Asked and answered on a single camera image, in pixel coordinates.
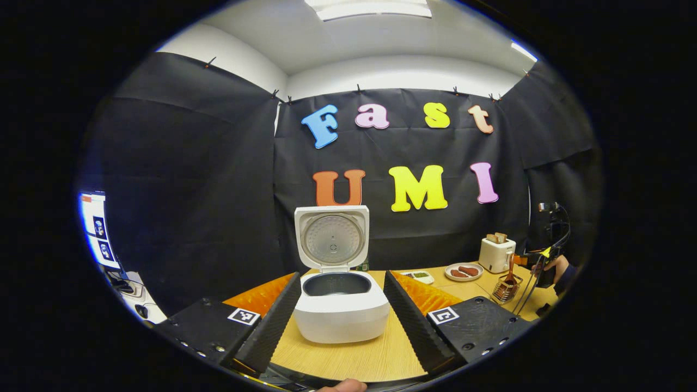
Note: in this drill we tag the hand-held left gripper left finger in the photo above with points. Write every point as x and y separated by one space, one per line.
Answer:
272 326

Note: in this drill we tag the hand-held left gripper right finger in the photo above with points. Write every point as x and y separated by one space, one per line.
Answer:
414 326

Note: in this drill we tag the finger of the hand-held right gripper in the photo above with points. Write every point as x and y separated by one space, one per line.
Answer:
531 257

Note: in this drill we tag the brown wooden spoon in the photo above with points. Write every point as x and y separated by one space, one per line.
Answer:
512 267

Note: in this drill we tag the white rice cooker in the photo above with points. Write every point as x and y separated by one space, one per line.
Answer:
340 316

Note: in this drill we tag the white toaster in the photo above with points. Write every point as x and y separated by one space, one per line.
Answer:
495 258

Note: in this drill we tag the divided white grain tray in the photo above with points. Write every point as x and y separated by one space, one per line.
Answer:
418 277

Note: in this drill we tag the brown meat piece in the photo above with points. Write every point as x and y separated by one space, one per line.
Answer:
458 273
470 270

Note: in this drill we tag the white round plate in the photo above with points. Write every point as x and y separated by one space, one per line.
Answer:
464 278

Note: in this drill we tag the white side desk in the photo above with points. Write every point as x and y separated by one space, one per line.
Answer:
152 313

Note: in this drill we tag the black backdrop cloth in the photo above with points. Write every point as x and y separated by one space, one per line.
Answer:
218 218

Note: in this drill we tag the black computer mouse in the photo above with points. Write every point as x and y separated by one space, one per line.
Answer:
141 311

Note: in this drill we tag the small ceiling light panel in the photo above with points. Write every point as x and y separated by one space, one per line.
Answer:
524 51

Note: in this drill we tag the computer monitor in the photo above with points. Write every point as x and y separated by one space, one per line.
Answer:
98 228

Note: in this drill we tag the large ceiling light panel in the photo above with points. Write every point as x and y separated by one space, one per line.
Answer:
370 8

